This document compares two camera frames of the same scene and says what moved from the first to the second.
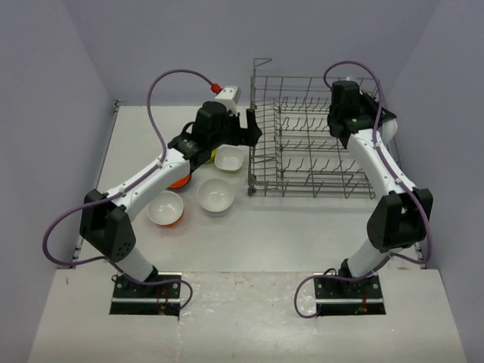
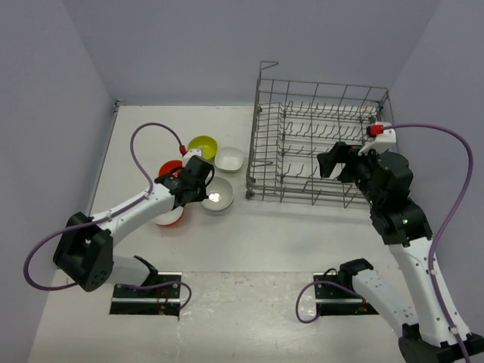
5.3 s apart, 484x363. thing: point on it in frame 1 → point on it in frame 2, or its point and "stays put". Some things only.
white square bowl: (229, 158) stays put
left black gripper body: (231, 133) → (200, 191)
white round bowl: (215, 195) stays put
